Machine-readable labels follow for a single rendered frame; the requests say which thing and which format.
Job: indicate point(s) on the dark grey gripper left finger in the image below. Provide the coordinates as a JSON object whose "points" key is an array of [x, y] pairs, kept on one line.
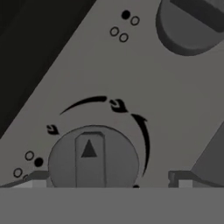
{"points": [[37, 178]]}

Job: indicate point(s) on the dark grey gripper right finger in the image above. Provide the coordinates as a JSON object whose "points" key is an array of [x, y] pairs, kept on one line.
{"points": [[186, 178]]}

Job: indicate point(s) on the grey round stove knob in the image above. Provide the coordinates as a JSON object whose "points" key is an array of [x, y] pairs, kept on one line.
{"points": [[189, 26], [93, 159]]}

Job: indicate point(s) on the grey stove control panel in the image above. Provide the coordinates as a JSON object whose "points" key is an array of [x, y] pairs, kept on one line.
{"points": [[140, 81]]}

